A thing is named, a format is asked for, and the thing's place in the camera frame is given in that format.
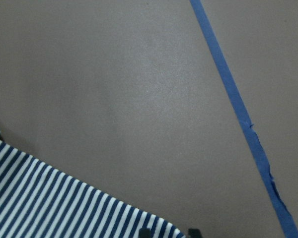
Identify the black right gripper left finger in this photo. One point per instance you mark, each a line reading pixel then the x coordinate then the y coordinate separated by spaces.
pixel 144 233

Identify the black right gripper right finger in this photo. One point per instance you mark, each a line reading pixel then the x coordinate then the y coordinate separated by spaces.
pixel 194 233

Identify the blue white striped polo shirt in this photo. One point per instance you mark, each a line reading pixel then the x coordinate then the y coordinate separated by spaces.
pixel 39 201

